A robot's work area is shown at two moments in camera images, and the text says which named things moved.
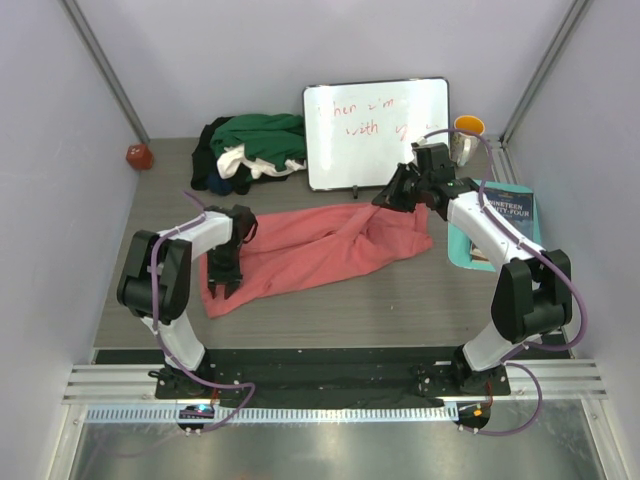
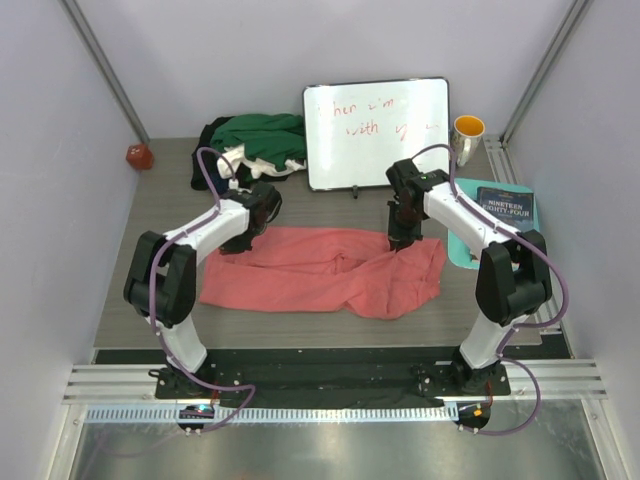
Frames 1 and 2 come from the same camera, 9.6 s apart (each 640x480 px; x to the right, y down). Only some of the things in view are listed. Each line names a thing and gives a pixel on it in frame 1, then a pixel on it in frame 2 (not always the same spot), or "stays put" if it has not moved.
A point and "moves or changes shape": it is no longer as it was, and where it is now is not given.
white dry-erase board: [358, 133] stays put
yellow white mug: [464, 144] stays put
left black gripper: [215, 276] → [235, 248]
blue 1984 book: [514, 208] stays put
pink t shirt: [298, 246] moves or changes shape
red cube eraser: [139, 156] stays put
